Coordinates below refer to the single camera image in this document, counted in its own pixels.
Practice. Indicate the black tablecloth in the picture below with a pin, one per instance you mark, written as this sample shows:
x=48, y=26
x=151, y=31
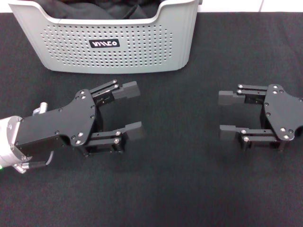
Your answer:
x=165, y=184

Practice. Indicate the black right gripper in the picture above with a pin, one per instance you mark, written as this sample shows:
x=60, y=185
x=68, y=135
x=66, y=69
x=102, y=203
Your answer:
x=281, y=113

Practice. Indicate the grey perforated storage box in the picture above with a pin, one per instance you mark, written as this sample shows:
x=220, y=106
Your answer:
x=142, y=56

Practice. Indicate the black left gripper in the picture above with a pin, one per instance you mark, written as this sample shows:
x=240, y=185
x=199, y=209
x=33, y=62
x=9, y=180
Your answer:
x=59, y=125

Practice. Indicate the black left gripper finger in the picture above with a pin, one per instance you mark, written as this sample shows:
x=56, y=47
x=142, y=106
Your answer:
x=135, y=132

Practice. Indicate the dark cloth pile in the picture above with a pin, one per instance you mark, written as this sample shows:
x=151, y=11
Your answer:
x=94, y=9

